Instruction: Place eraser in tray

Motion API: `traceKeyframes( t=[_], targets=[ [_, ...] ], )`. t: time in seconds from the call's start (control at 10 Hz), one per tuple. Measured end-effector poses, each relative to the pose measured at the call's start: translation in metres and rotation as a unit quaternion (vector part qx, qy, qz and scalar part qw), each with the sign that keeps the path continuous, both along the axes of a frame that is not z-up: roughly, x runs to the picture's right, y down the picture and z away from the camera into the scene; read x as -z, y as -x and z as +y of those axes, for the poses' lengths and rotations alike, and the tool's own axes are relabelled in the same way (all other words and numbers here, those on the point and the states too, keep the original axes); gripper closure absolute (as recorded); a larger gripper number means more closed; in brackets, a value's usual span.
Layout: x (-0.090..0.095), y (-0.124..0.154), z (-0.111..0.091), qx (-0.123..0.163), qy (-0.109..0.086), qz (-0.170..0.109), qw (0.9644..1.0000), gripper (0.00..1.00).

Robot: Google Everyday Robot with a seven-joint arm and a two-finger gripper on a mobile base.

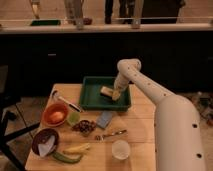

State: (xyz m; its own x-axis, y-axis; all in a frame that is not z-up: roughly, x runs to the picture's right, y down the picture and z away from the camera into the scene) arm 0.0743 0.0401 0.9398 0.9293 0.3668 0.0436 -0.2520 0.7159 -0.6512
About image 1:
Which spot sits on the green tray in background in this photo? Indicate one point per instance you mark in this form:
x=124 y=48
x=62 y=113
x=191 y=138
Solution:
x=45 y=22

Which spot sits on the yellow corn cob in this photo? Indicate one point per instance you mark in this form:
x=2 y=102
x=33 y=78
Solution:
x=77 y=149

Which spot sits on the white translucent cup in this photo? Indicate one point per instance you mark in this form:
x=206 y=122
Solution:
x=121 y=149

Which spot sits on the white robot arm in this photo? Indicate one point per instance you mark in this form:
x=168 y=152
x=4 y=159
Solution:
x=178 y=143

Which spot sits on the white crumpled napkin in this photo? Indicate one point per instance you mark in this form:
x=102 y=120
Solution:
x=46 y=145

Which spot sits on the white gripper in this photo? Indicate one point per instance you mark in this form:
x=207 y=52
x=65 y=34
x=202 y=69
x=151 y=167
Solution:
x=120 y=84

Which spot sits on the orange fruit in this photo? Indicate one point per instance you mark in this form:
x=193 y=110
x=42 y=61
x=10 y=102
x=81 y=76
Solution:
x=56 y=117

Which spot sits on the blue sponge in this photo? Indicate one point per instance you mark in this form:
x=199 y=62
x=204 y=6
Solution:
x=104 y=119

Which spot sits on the dark brown bowl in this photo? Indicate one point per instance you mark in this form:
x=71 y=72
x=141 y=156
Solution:
x=42 y=134

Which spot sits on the orange bowl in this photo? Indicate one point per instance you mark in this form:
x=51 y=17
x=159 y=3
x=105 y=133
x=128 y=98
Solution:
x=55 y=107

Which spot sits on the person in dark trousers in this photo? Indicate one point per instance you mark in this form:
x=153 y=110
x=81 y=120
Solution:
x=108 y=10

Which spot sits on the green cucumber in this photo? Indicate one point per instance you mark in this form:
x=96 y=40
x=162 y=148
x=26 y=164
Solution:
x=62 y=158

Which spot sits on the green plastic tray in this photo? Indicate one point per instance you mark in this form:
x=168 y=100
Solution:
x=92 y=99

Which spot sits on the bunch of dark grapes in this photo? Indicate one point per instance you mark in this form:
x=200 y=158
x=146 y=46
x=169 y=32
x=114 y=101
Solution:
x=85 y=127

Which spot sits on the green plastic cup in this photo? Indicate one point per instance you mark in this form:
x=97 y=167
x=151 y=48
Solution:
x=73 y=118

